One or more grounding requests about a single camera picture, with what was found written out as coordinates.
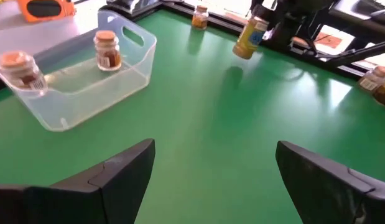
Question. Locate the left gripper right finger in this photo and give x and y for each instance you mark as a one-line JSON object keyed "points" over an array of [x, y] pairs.
{"points": [[335, 199]]}

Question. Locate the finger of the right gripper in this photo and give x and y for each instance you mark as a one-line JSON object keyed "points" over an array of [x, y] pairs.
{"points": [[263, 12]]}

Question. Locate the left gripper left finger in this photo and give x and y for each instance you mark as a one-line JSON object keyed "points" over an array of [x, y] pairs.
{"points": [[86, 199]]}

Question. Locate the small cork lid spice jar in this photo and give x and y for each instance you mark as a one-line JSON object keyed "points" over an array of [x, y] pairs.
{"points": [[374, 79], [107, 53], [21, 71], [200, 20]]}

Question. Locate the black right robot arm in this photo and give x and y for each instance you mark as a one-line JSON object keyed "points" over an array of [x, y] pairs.
{"points": [[288, 34]]}

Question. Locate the dark grey desk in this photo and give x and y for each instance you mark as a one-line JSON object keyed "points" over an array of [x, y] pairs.
{"points": [[350, 12]]}

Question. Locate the black desk foot bar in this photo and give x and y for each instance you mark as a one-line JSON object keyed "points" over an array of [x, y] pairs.
{"points": [[360, 54]]}

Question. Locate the black computer mouse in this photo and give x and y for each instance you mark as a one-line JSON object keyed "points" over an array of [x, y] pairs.
{"points": [[382, 14]]}

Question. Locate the clear plastic bin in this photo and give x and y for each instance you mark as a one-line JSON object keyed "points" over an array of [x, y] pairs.
{"points": [[86, 93]]}

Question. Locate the green table mat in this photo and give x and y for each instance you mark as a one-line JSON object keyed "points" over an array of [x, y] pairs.
{"points": [[211, 109]]}

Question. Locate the orange box with black disc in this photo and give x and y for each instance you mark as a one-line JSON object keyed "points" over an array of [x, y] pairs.
{"points": [[70, 9]]}

